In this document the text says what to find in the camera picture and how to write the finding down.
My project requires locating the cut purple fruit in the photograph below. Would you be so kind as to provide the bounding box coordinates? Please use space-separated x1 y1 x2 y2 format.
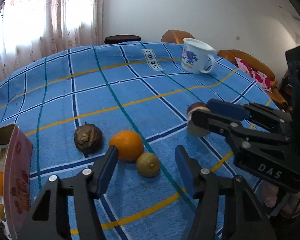
187 102 210 137

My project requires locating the dark wrinkled passion fruit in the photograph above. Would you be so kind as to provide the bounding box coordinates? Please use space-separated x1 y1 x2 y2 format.
74 123 103 154

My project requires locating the green kiwi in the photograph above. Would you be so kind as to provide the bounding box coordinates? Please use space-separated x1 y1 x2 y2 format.
0 203 6 222
136 152 160 178

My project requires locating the right hand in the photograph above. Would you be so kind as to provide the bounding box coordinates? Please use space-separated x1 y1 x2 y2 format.
261 181 300 217

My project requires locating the pink red floral cloth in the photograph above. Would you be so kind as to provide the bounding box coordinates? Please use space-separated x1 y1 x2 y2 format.
235 57 272 93

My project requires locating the pink metal tin box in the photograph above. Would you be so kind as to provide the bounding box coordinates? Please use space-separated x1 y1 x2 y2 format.
0 124 32 239

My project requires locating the brown leather sofa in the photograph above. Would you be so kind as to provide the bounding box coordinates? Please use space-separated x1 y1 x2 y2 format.
217 49 289 112

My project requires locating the white blue floral mug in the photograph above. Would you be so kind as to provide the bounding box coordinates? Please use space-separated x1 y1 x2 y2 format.
181 38 216 74

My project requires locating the blue plaid tablecloth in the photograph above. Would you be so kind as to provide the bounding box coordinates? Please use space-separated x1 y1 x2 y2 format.
0 42 273 239

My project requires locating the orange wooden chair back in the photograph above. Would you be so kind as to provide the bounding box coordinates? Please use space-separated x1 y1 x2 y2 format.
161 29 194 44

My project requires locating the dark round stool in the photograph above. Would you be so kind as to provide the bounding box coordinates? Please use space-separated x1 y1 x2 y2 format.
104 35 141 44

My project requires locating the sheer floral curtain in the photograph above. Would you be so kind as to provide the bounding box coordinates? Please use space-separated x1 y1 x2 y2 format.
0 0 103 82

